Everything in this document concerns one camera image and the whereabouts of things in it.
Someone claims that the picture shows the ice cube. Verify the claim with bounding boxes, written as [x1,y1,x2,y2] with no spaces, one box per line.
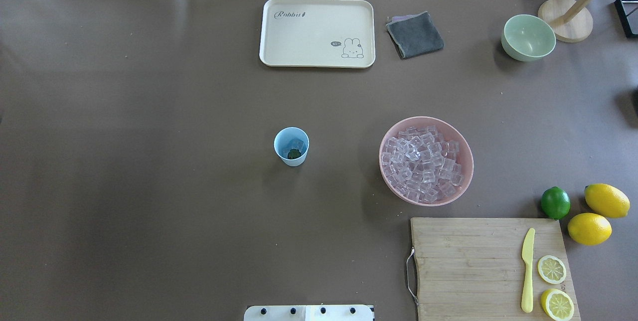
[284,138,306,155]

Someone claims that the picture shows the light blue plastic cup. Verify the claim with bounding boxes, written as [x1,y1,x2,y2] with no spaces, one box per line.
[274,127,310,167]

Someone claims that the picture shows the red strawberry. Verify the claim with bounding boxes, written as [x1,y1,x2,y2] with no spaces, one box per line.
[287,148,303,160]

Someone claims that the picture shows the pile of clear ice cubes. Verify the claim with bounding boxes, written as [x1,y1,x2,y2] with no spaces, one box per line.
[381,125,465,204]

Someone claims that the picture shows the wooden cup stand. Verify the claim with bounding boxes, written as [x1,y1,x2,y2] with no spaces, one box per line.
[538,0,593,42]

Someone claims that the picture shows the pink bowl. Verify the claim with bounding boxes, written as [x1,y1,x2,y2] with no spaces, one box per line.
[378,116,474,207]

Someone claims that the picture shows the cream rabbit serving tray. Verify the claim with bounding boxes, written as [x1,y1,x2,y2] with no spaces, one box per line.
[259,0,376,68]

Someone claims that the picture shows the grey folded cloth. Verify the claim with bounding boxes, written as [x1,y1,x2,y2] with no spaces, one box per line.
[386,10,445,59]

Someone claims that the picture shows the wooden cutting board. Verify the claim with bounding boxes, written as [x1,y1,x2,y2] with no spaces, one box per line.
[410,217,569,321]

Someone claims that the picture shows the green ceramic bowl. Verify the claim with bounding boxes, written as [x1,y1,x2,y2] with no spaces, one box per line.
[500,14,556,62]

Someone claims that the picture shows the green lime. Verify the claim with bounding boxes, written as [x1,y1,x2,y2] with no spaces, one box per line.
[540,186,571,220]

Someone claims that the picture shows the yellow plastic knife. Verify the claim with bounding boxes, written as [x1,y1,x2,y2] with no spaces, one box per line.
[520,228,535,314]

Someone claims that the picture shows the upper lemon half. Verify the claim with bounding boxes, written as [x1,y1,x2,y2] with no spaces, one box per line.
[536,255,567,285]

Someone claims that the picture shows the lemon half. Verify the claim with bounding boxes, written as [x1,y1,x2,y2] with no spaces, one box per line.
[540,289,576,321]
[536,255,567,285]

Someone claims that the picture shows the lower whole yellow lemon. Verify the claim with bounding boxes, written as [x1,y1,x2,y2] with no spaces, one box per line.
[567,213,613,246]

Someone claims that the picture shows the whole yellow lemon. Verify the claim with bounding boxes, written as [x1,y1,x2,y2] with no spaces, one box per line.
[567,213,613,246]
[584,184,631,218]

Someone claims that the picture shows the lower lemon half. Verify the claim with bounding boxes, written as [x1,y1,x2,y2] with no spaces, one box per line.
[540,289,576,321]

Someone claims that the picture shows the upper whole yellow lemon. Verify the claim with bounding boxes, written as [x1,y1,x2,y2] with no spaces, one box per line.
[584,184,631,218]

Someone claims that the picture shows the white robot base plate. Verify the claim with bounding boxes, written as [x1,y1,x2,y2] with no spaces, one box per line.
[243,304,375,321]

